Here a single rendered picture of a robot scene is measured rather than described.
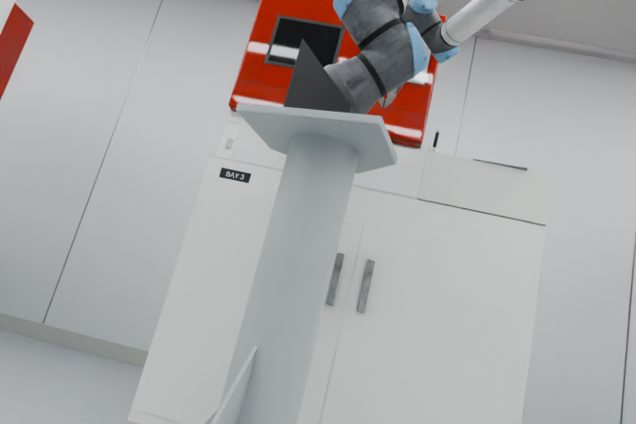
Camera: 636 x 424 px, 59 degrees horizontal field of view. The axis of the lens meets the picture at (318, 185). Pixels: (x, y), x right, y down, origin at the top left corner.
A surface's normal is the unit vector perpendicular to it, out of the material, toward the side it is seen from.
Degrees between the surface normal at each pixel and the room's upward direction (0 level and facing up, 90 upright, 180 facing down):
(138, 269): 90
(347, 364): 90
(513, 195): 90
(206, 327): 90
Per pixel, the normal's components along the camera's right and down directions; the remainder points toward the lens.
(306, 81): -0.25, -0.33
